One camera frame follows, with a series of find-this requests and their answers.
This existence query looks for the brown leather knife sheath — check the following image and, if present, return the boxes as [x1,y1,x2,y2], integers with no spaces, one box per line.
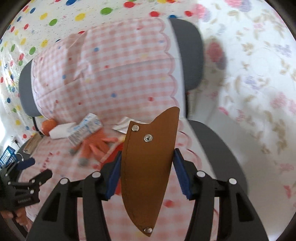
[120,106,180,237]

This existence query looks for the left hand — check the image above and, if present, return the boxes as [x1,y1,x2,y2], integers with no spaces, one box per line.
[1,207,28,226]

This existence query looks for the blue plastic basket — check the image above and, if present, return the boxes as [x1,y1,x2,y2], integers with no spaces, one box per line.
[0,146,17,169]

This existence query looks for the white foam block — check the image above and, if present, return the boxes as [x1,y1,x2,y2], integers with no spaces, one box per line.
[49,123,76,139]

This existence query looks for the grey office chair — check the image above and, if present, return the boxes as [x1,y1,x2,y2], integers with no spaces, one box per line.
[18,18,248,193]

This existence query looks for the blue white milk carton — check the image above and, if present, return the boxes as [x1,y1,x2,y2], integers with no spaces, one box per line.
[67,113,102,146]

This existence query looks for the pink checkered cloth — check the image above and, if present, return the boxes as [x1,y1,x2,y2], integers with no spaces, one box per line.
[18,17,220,241]

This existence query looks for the black power cable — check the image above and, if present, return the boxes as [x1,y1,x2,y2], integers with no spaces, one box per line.
[31,115,45,136]

